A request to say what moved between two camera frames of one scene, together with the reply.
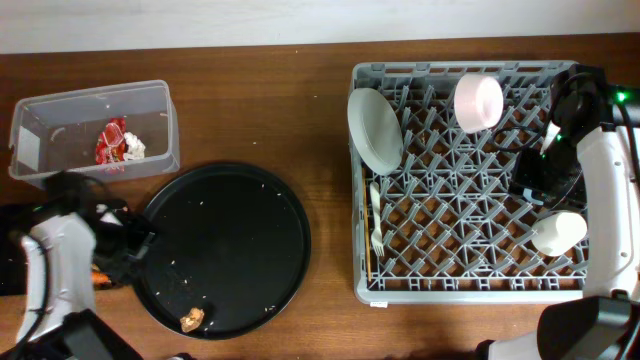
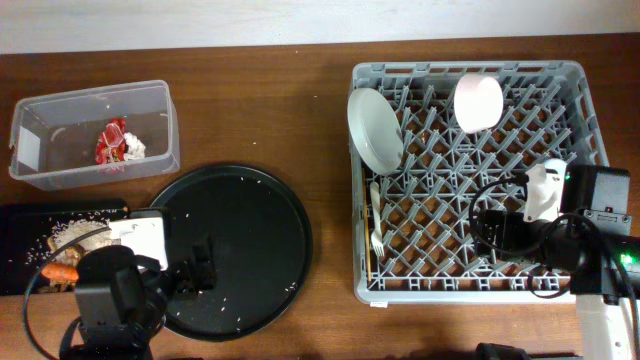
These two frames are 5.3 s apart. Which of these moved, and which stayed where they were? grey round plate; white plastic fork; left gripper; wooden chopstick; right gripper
Moved: left gripper; right gripper
Stayed: wooden chopstick; grey round plate; white plastic fork
